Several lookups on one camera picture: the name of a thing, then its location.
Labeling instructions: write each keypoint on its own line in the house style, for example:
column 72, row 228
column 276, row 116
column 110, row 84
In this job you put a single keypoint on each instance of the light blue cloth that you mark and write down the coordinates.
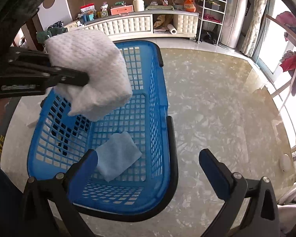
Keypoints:
column 118, row 155

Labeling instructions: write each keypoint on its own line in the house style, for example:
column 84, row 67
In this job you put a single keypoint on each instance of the white plastic jug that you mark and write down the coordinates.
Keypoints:
column 138, row 5

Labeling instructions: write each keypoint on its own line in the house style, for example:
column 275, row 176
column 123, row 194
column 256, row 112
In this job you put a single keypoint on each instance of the silver standing air conditioner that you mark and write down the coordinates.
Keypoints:
column 233, row 17

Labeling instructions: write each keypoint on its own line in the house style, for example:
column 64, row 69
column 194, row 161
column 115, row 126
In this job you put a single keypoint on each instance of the blue plastic basket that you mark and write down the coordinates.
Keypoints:
column 152, row 118

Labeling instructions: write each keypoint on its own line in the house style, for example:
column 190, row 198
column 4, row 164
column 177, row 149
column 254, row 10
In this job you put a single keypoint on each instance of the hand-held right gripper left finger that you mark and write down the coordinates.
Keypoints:
column 85, row 169

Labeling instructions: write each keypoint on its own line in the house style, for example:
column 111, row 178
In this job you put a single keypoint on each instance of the orange bag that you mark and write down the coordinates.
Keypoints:
column 189, row 5

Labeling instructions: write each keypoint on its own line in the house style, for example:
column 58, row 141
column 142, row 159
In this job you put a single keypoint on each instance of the red and white box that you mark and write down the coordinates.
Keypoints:
column 88, row 8

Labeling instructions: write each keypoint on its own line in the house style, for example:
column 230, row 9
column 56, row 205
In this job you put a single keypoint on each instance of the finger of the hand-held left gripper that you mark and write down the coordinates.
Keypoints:
column 73, row 77
column 32, row 55

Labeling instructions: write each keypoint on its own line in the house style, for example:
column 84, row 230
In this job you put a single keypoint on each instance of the small grey wicker basket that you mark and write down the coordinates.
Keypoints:
column 178, row 5

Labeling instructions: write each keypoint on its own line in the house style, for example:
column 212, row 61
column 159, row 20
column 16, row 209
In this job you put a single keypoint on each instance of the white paper roll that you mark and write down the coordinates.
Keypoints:
column 173, row 30

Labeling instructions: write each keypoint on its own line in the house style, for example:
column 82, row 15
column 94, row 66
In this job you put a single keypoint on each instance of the clothes drying rack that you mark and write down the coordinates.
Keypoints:
column 294, row 61

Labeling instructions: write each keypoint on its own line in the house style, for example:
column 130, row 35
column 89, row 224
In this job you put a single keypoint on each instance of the patterned curtain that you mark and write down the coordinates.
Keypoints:
column 255, row 22

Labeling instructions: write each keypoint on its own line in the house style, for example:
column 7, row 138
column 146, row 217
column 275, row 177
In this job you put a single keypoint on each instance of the black bag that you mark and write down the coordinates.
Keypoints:
column 209, row 37

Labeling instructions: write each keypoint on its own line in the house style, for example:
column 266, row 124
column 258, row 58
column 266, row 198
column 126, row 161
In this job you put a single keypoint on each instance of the pink box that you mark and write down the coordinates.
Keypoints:
column 122, row 10

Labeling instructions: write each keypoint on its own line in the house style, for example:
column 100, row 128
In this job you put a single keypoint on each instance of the black cloth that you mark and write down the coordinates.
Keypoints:
column 54, row 126

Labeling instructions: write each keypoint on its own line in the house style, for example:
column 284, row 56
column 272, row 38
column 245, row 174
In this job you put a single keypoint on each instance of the white textured towel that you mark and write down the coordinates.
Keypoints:
column 98, row 61

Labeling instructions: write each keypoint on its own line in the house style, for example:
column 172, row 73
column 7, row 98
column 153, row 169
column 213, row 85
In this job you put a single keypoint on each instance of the green bag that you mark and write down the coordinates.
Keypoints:
column 52, row 30

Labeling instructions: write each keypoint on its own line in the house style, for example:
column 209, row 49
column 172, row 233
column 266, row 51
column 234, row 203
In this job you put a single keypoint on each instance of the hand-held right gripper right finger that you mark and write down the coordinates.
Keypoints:
column 215, row 174

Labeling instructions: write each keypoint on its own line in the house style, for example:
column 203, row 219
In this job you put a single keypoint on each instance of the white cloth pile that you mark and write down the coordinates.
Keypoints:
column 292, row 207

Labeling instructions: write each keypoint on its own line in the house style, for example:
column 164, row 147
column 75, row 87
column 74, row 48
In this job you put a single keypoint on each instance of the white tufted TV cabinet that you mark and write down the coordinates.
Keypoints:
column 128, row 26

